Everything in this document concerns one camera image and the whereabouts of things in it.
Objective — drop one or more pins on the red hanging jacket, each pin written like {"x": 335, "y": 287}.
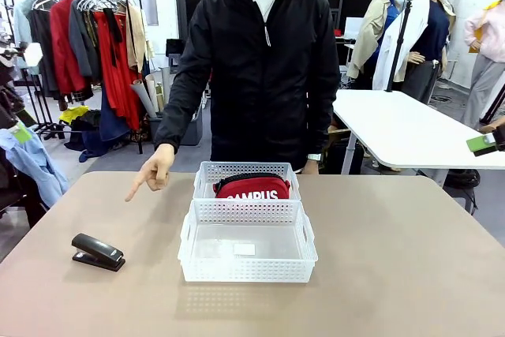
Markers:
{"x": 65, "y": 45}

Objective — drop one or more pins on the person's right forearm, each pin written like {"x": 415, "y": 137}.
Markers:
{"x": 179, "y": 112}

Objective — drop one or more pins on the dark grey hanging garment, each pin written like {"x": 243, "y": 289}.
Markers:
{"x": 41, "y": 49}

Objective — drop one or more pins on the yellow garment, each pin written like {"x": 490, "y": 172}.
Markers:
{"x": 73, "y": 113}

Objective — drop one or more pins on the person torso in black jacket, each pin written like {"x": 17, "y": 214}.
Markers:
{"x": 264, "y": 76}

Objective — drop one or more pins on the light blue hanging garment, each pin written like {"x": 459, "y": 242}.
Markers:
{"x": 21, "y": 25}

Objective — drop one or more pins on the small white perforated plastic basket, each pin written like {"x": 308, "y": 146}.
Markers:
{"x": 246, "y": 169}

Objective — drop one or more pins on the white table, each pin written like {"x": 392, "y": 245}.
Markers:
{"x": 406, "y": 128}

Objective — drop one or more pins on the red CAMPUS pencil pouch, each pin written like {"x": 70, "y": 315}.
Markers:
{"x": 252, "y": 191}

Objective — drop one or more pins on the light blue shirt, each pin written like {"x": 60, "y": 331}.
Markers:
{"x": 35, "y": 163}

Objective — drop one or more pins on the black clothes rack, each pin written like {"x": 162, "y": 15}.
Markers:
{"x": 134, "y": 57}

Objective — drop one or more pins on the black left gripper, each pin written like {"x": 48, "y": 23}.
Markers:
{"x": 12, "y": 112}

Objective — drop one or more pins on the black stapler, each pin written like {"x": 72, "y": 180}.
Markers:
{"x": 96, "y": 252}

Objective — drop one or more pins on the black hanging scarf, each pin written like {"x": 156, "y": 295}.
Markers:
{"x": 112, "y": 33}

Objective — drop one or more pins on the black chair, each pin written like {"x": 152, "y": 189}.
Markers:
{"x": 16, "y": 195}

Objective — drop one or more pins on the mannequin in beige coat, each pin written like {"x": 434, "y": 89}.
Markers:
{"x": 369, "y": 37}

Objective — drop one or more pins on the white coat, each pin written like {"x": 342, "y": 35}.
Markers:
{"x": 414, "y": 21}

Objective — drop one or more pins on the mannequin in navy top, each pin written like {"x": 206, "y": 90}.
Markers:
{"x": 432, "y": 37}

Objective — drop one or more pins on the large white perforated plastic basket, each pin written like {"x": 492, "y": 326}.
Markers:
{"x": 246, "y": 268}

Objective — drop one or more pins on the red hanging dress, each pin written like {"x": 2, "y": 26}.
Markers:
{"x": 118, "y": 76}

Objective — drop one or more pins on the person's right hand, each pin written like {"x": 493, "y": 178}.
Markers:
{"x": 158, "y": 171}

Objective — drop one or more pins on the tall grey cardboard tube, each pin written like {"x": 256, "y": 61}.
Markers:
{"x": 165, "y": 84}

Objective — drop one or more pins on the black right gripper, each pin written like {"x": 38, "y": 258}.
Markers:
{"x": 497, "y": 143}

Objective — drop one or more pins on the blue denim garment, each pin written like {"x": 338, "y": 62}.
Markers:
{"x": 112, "y": 120}

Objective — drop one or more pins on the beige hanging garment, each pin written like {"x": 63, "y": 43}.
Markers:
{"x": 138, "y": 37}

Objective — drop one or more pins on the black tripod pole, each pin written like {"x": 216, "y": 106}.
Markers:
{"x": 399, "y": 45}

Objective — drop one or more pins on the mannequin in pink top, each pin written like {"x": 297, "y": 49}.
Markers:
{"x": 487, "y": 45}

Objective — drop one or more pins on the grey hanging coat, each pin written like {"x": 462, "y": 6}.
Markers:
{"x": 83, "y": 41}

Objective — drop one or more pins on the person's left forearm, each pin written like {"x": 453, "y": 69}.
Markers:
{"x": 321, "y": 124}

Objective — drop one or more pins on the white hexagonal device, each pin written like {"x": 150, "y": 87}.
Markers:
{"x": 33, "y": 54}

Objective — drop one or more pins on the person's left hand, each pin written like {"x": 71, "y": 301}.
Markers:
{"x": 311, "y": 166}

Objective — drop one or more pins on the black bag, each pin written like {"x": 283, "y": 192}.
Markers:
{"x": 461, "y": 179}

